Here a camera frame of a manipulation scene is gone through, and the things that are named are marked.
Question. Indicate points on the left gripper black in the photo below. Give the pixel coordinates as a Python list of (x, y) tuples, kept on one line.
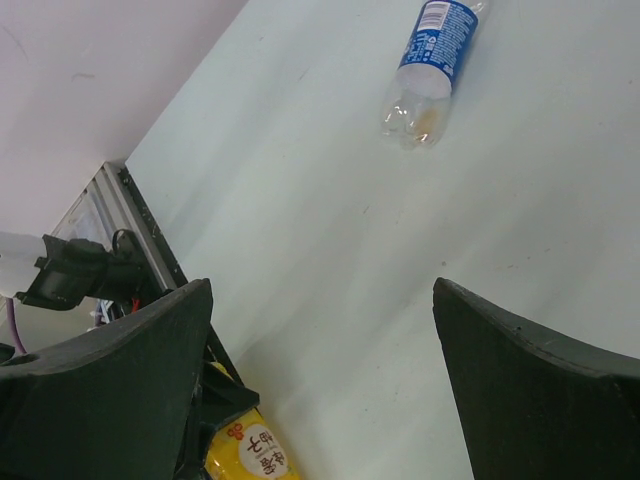
[(217, 401)]

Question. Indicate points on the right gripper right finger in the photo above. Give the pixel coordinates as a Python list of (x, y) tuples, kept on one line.
[(534, 403)]

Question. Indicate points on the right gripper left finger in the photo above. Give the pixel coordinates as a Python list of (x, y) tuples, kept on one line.
[(111, 403)]

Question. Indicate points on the yellow juice bottle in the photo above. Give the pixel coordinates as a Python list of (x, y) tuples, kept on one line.
[(249, 449)]

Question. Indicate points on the clear water bottle blue label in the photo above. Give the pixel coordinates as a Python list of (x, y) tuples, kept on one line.
[(419, 98)]

